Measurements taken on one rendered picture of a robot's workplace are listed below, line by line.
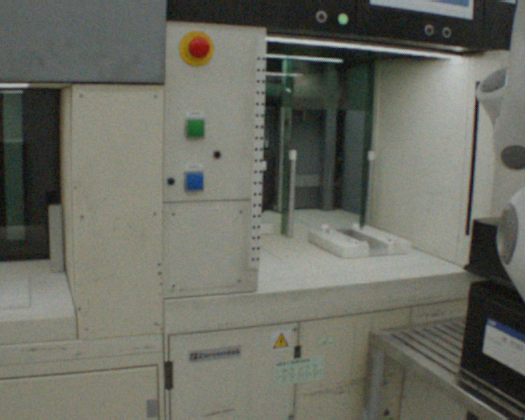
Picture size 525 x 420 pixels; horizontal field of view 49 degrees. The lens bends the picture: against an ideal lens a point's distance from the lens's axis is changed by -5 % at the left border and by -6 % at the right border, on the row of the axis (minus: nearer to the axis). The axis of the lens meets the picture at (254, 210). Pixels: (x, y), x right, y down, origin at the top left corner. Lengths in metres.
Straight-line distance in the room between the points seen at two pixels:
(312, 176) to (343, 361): 1.00
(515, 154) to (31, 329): 0.89
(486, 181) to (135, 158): 0.82
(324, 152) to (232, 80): 1.08
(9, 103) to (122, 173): 0.52
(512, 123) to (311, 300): 0.62
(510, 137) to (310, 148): 1.41
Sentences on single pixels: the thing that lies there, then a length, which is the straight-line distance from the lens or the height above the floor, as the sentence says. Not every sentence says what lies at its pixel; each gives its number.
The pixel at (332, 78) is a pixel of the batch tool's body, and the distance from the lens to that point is 1.81.
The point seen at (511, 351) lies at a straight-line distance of 1.12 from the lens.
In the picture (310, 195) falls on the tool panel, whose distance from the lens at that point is 2.26.
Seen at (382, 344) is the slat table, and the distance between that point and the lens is 1.34.
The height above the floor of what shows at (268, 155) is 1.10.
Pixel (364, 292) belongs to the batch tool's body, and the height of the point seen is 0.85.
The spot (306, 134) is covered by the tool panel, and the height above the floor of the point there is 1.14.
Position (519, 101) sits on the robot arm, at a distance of 0.88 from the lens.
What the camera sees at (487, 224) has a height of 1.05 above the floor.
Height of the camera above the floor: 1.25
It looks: 10 degrees down
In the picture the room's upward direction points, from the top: 2 degrees clockwise
